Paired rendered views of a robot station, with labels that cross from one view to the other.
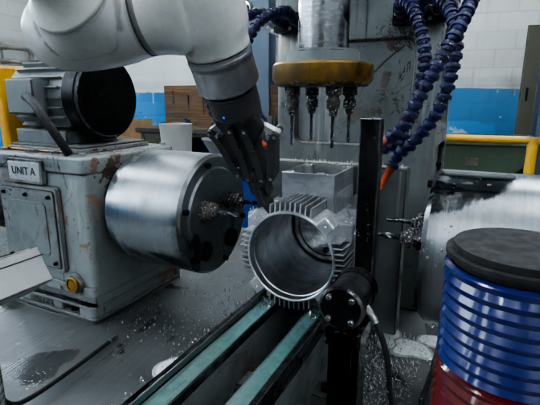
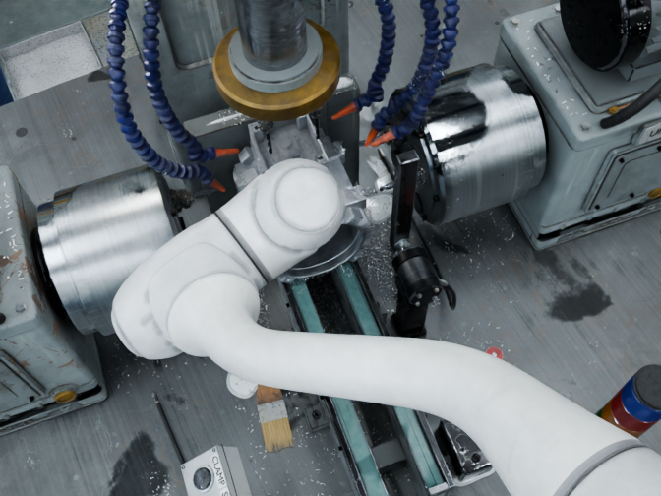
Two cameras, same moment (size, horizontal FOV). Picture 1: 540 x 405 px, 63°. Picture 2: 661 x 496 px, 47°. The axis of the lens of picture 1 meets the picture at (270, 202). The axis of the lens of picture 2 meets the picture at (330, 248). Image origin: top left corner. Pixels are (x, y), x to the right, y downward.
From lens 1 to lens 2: 0.96 m
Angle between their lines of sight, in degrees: 57
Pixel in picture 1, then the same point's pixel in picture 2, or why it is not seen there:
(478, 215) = (477, 162)
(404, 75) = not seen: outside the picture
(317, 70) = (313, 105)
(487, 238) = (646, 386)
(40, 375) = (156, 477)
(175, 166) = (148, 242)
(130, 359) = (200, 400)
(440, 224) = (453, 182)
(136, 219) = not seen: hidden behind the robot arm
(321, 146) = not seen: hidden behind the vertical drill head
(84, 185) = (46, 329)
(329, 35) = (299, 50)
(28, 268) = (231, 462)
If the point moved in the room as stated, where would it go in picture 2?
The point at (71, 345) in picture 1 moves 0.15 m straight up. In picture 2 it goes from (129, 434) to (104, 409)
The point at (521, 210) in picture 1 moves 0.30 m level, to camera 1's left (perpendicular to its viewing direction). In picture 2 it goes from (505, 146) to (381, 265)
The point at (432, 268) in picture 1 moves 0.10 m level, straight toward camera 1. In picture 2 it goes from (451, 211) to (482, 258)
